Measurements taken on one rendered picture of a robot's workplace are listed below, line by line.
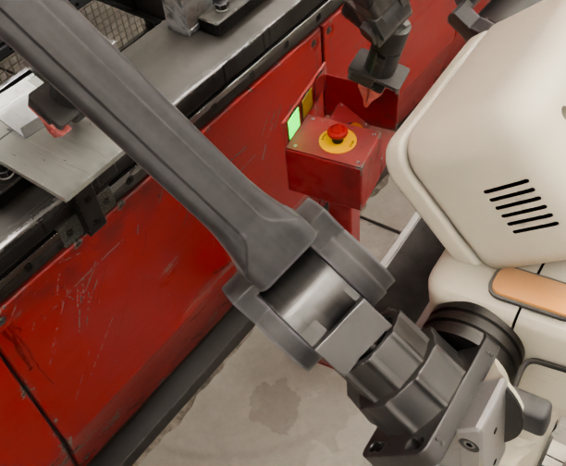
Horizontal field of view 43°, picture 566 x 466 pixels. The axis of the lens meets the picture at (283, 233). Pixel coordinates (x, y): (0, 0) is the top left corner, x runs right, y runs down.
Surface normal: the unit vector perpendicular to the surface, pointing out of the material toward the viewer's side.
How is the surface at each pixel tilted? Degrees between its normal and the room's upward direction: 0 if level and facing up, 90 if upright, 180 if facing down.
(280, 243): 60
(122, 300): 90
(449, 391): 37
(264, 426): 0
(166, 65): 0
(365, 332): 46
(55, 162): 0
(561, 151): 52
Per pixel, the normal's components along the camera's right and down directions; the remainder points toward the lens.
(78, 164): -0.08, -0.65
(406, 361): 0.30, -0.13
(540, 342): -0.55, 0.66
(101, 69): 0.30, 0.25
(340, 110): 0.45, -0.37
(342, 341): 0.11, 0.07
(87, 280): 0.80, 0.41
